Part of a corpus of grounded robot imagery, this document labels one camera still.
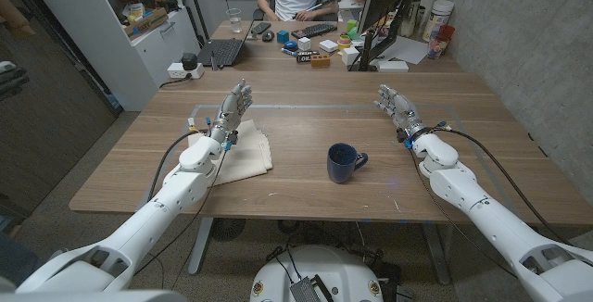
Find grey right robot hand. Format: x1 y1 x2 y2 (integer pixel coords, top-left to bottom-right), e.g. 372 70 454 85
373 83 430 142

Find black laptop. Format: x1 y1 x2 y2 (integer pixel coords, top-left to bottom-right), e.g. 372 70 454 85
196 18 257 68

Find white shelf cabinet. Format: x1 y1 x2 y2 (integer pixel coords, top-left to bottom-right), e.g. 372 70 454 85
20 0 201 112

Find person's leg blue jeans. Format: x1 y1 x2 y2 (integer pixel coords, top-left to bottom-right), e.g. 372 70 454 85
0 232 43 289

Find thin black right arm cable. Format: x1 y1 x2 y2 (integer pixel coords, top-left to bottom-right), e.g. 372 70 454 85
406 144 518 279

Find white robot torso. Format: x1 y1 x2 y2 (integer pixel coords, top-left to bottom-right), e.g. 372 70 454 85
249 245 385 302

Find clear drinking glass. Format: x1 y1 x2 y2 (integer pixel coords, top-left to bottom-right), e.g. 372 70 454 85
225 7 244 34

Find white canister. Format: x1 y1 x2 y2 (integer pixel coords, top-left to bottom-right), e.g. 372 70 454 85
421 0 456 43

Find grey table leg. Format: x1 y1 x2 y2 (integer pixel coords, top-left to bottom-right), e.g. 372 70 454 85
420 221 451 286
187 217 215 276

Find dark blue mug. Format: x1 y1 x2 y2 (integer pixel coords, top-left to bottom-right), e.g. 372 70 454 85
326 142 370 184

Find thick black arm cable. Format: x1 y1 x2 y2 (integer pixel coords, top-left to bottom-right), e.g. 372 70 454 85
430 125 575 247
146 128 209 201

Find cardboard box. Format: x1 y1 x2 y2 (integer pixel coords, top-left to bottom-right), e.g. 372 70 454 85
122 6 170 39

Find white paper sheet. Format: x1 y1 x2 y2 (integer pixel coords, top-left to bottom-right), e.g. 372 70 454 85
377 35 430 66

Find black keyboard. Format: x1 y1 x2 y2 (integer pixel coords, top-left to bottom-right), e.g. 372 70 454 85
290 22 339 40

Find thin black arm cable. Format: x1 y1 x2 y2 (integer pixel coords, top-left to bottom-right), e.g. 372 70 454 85
406 144 518 279
132 146 229 276

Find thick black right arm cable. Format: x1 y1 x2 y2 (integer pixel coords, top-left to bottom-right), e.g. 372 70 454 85
430 125 575 247

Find large white cube box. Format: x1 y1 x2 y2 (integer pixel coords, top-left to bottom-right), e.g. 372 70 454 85
341 45 361 67

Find long flat white box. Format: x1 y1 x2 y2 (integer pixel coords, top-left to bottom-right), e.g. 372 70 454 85
375 59 410 73

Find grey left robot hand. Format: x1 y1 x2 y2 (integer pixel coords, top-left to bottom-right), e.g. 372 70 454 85
210 78 254 144

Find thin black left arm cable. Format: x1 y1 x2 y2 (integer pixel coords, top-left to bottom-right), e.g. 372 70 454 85
132 146 229 276

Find beige cloth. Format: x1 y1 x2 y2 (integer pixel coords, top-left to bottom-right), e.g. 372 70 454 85
187 119 274 187

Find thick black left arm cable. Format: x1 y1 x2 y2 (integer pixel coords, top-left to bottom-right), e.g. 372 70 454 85
146 128 209 201

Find white power strip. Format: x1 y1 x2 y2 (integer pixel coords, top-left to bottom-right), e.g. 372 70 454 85
166 62 206 80

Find black stick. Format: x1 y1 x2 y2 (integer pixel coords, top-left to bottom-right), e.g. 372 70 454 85
291 0 347 19

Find black box with white letters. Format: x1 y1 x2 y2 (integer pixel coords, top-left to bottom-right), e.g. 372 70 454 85
296 50 321 65

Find black round fan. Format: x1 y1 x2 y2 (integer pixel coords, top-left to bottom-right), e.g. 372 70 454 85
210 218 246 242

